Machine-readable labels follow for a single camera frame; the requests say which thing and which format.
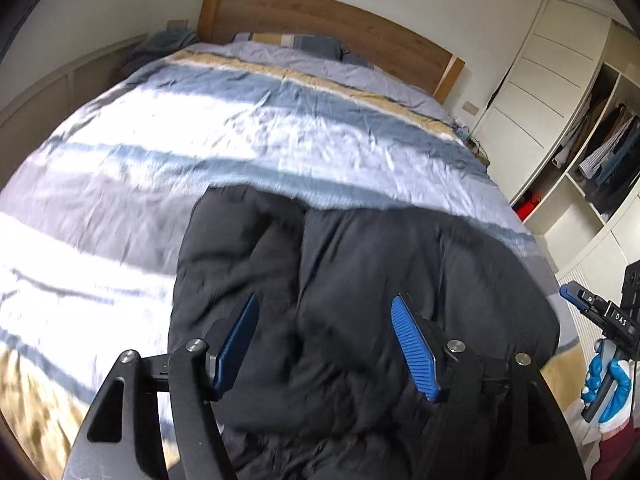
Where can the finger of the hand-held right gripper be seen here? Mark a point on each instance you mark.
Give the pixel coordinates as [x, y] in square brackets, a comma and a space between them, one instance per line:
[575, 296]

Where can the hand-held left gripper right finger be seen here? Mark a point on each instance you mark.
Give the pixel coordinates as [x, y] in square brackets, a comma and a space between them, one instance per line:
[412, 345]

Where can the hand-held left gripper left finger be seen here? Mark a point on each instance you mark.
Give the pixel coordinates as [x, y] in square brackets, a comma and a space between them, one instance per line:
[235, 350]

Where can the black padded jacket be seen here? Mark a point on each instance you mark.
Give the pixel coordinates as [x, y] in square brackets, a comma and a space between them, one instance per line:
[350, 270]

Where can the hanging clothes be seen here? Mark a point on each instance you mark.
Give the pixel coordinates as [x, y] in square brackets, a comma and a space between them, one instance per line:
[612, 155]

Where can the person's right hand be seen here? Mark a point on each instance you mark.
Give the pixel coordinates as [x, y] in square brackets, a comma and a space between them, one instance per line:
[617, 385]

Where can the white ribbed radiator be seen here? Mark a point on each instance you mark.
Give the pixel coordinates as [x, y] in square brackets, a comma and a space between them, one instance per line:
[582, 275]

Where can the red bag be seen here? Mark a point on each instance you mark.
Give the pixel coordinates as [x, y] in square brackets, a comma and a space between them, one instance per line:
[527, 206]

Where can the person's dark red clothing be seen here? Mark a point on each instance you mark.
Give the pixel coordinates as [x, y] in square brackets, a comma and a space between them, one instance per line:
[622, 452]

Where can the bedside table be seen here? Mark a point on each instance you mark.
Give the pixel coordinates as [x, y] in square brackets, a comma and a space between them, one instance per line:
[475, 147]

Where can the white wardrobe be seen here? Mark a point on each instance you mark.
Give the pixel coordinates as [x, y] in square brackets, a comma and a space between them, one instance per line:
[540, 85]

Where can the striped blue grey duvet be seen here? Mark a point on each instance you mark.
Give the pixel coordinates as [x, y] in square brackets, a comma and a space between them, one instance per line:
[200, 125]

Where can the dark blue pillow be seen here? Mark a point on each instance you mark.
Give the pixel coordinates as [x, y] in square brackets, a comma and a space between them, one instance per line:
[356, 58]

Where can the striped pillow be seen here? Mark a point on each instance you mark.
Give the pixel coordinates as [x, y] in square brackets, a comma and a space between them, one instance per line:
[285, 41]

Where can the grey folded blanket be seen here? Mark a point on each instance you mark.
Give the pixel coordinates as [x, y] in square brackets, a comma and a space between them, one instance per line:
[162, 42]

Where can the wooden bed headboard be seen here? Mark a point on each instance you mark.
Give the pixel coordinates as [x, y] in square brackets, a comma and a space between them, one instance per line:
[325, 15]

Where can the wall socket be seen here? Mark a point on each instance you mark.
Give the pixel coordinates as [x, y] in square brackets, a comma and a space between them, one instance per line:
[177, 23]
[470, 107]

